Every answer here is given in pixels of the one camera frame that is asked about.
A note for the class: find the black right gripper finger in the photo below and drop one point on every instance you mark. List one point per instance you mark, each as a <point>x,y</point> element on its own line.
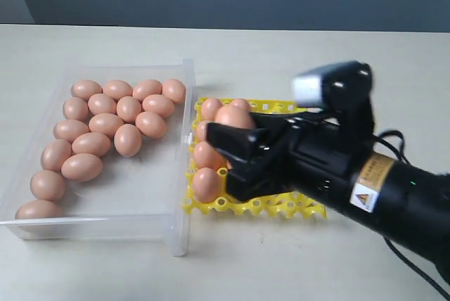
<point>239,145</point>
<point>247,181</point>

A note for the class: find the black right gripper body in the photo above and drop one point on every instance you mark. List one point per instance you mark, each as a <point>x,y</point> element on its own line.
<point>325,150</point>

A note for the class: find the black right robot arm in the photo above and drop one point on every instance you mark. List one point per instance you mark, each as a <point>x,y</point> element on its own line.
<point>397,200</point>

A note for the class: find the yellow plastic egg tray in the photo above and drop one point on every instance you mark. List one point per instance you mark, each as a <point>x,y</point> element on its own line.
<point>288,204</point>

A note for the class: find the clear plastic bin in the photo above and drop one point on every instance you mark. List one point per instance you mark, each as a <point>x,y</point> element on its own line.
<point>132,198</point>

